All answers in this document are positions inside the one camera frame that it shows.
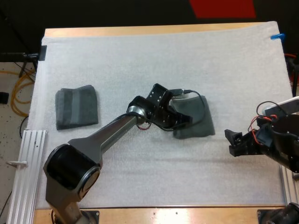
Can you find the dark clamp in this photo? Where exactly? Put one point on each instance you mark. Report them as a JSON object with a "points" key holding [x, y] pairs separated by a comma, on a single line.
{"points": [[43, 53]]}

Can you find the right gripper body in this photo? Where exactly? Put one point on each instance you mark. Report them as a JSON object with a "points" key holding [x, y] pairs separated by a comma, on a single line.
{"points": [[251, 144]]}

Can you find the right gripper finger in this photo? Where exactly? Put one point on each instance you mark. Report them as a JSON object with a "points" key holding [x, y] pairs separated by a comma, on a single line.
{"points": [[233, 136], [236, 150]]}

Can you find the grey-green towel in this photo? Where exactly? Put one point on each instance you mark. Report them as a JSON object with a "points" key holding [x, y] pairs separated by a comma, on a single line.
{"points": [[198, 126], [77, 107]]}

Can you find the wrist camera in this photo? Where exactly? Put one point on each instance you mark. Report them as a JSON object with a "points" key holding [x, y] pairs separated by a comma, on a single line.
{"points": [[176, 92], [286, 103]]}

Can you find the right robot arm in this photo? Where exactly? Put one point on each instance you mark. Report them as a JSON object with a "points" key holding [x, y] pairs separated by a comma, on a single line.
{"points": [[283, 144]]}

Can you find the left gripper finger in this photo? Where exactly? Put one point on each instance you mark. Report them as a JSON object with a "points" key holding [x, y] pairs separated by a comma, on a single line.
{"points": [[186, 119]]}

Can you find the blue clip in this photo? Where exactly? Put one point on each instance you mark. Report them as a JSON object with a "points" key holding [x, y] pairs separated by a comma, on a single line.
{"points": [[278, 36]]}

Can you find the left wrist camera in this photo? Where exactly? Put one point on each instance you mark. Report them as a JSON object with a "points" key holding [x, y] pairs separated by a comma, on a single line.
{"points": [[176, 92]]}

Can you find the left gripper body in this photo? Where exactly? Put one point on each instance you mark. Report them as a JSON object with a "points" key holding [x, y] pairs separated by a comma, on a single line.
{"points": [[164, 117]]}

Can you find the ribbed aluminium rail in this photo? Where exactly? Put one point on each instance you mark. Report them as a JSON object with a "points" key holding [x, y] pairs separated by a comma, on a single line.
{"points": [[288, 186], [26, 177]]}

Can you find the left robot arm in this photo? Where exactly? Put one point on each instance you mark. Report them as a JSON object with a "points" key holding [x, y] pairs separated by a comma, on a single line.
{"points": [[116, 130]]}

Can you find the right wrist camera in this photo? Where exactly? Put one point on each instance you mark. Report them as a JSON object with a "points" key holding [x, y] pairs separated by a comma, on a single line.
{"points": [[286, 103]]}

